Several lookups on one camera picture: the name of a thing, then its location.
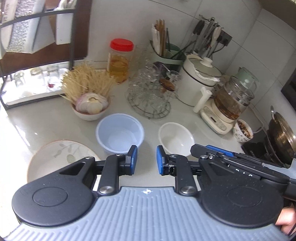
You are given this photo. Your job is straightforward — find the glasses on white tray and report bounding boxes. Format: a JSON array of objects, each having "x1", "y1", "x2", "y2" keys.
[{"x1": 4, "y1": 62, "x2": 71, "y2": 105}]

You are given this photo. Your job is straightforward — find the white electric cooking pot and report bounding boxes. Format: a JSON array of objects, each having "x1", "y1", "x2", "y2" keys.
[{"x1": 178, "y1": 54, "x2": 222, "y2": 113}]

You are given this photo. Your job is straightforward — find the person's right hand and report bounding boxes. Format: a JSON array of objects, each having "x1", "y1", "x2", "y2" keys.
[{"x1": 276, "y1": 207, "x2": 296, "y2": 235}]

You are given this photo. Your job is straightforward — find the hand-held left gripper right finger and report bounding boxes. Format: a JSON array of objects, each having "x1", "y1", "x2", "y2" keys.
[{"x1": 157, "y1": 146, "x2": 222, "y2": 195}]

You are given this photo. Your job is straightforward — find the glass electric kettle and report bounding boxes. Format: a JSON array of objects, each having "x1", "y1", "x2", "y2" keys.
[{"x1": 200, "y1": 75, "x2": 255, "y2": 135}]

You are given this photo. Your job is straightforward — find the blue plastic bowl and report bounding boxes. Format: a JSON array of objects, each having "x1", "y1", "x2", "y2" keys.
[{"x1": 96, "y1": 113, "x2": 145, "y2": 155}]

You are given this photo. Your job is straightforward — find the red-lidded plastic jar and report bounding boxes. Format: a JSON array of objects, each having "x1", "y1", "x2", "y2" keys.
[{"x1": 107, "y1": 39, "x2": 134, "y2": 83}]

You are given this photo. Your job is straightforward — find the small white bowl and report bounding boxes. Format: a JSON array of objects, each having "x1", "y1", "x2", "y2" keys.
[{"x1": 158, "y1": 122, "x2": 195, "y2": 156}]

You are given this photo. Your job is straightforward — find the black dish rack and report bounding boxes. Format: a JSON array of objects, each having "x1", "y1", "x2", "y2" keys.
[{"x1": 0, "y1": 0, "x2": 93, "y2": 110}]

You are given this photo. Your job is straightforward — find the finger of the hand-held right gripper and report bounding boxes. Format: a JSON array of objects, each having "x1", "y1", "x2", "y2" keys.
[
  {"x1": 190, "y1": 144, "x2": 262, "y2": 179},
  {"x1": 206, "y1": 145, "x2": 284, "y2": 166}
]

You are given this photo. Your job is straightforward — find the dark brown cutting board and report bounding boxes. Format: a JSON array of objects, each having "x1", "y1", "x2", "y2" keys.
[{"x1": 0, "y1": 0, "x2": 93, "y2": 77}]

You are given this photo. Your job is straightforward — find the wire rack with glass cups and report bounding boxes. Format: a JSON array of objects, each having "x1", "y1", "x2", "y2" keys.
[{"x1": 125, "y1": 62, "x2": 182, "y2": 119}]

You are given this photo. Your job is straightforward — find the green chopstick holder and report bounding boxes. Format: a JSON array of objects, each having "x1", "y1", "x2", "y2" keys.
[{"x1": 151, "y1": 20, "x2": 187, "y2": 71}]

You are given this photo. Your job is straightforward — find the wall rack with utensils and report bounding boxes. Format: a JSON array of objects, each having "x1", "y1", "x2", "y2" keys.
[{"x1": 193, "y1": 14, "x2": 233, "y2": 59}]

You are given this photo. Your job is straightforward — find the steel wok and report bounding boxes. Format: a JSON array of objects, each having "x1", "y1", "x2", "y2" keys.
[{"x1": 268, "y1": 105, "x2": 296, "y2": 165}]

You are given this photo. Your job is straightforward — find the clear drinking glass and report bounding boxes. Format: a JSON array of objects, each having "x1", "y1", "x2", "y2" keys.
[
  {"x1": 47, "y1": 65, "x2": 61, "y2": 85},
  {"x1": 30, "y1": 68, "x2": 46, "y2": 85},
  {"x1": 13, "y1": 71, "x2": 26, "y2": 88}
]

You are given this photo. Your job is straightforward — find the white bowl with garlic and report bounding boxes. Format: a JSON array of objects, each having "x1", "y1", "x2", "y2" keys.
[{"x1": 71, "y1": 98, "x2": 111, "y2": 121}]

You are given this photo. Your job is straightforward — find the patterned small bowl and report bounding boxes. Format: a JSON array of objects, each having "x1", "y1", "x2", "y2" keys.
[{"x1": 233, "y1": 119, "x2": 254, "y2": 142}]

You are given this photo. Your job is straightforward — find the white plate with grey leaves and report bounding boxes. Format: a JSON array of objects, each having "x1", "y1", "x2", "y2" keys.
[{"x1": 27, "y1": 140, "x2": 101, "y2": 183}]

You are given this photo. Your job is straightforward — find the garlic bulbs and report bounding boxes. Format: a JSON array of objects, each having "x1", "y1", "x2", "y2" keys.
[{"x1": 76, "y1": 93, "x2": 109, "y2": 114}]

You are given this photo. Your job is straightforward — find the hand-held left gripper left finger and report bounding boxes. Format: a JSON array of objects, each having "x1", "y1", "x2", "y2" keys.
[{"x1": 59, "y1": 145, "x2": 138, "y2": 195}]

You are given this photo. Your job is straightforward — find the textured silver sheet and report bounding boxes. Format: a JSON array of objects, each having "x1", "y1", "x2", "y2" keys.
[{"x1": 6, "y1": 0, "x2": 40, "y2": 53}]

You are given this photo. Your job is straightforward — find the bundle of dried noodles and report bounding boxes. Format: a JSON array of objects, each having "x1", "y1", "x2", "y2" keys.
[{"x1": 60, "y1": 64, "x2": 115, "y2": 103}]

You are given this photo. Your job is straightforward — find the black stove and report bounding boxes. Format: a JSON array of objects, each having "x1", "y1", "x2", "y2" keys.
[{"x1": 241, "y1": 137, "x2": 292, "y2": 168}]

